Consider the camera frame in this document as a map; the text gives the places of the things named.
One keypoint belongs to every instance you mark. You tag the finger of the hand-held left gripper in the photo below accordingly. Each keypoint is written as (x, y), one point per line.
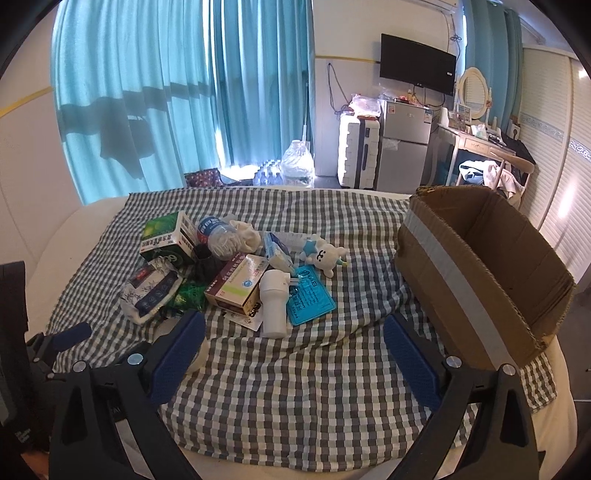
(69, 336)

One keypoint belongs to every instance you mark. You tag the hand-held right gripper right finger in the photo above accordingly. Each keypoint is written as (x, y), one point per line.
(411, 364)

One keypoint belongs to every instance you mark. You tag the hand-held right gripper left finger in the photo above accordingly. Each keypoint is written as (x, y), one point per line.
(178, 355)

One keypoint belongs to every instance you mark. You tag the green foil packet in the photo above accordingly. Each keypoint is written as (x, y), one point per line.
(189, 295)

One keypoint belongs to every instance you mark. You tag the white printed sachet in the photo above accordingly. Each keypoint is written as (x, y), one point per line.
(251, 321)

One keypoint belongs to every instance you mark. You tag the brown cardboard box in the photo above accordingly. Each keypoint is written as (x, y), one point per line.
(508, 240)

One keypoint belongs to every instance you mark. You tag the white round object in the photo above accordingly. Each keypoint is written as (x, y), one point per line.
(199, 357)

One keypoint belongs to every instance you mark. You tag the white and blue snack bag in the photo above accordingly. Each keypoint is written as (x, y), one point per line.
(147, 290)

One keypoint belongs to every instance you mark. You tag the black tin container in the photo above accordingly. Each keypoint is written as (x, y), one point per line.
(207, 267)

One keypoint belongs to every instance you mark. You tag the red white medicine box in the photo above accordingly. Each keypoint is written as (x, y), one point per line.
(235, 281)

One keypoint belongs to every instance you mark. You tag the white plastic bottle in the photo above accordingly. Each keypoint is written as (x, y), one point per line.
(274, 304)

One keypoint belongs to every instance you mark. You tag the grey checkered blanket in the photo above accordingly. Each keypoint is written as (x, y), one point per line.
(300, 383)

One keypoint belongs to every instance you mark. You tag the blue gel pack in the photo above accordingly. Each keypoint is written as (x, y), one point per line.
(309, 300)

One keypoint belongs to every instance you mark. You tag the green medicine box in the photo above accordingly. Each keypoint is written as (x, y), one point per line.
(161, 230)

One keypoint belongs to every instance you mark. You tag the plastic bottle blue red label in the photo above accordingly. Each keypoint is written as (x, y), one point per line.
(212, 230)

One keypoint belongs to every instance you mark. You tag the white cloth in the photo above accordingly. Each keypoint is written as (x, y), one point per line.
(247, 237)

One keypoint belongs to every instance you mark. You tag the white plush toy blue star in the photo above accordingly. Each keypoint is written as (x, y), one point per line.
(323, 258)

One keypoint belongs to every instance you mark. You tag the blue white tissue pack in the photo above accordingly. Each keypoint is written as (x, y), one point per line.
(277, 254)

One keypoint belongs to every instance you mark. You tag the patterned bag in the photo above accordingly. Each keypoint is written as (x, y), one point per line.
(203, 178)

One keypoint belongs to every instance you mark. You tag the pack of water bottles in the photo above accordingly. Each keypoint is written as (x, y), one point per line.
(268, 173)

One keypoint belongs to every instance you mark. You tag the clothes pile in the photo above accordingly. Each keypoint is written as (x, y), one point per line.
(501, 177)

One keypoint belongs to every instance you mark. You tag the silver fridge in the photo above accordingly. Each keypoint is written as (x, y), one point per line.
(404, 147)

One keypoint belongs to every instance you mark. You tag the white drawer cabinet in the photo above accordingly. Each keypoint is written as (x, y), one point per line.
(353, 147)

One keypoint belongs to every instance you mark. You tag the white plastic bag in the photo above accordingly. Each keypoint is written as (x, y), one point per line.
(298, 164)

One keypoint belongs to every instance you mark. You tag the wooden chair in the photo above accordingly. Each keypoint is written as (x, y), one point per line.
(521, 164)

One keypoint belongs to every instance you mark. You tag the wooden desk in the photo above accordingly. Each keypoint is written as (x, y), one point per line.
(480, 145)

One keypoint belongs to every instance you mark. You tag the black bag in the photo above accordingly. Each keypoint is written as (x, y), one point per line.
(519, 147)

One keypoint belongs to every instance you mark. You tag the white louvred wardrobe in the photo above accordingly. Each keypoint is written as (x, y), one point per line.
(554, 161)

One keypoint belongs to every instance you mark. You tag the teal curtain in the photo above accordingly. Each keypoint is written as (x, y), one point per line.
(161, 92)
(489, 41)

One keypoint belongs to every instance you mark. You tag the plastic bags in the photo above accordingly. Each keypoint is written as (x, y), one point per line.
(364, 105)

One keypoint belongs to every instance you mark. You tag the oval vanity mirror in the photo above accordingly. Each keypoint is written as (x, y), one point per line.
(473, 92)

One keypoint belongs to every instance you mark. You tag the black wall television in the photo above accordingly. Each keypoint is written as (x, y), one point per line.
(415, 64)

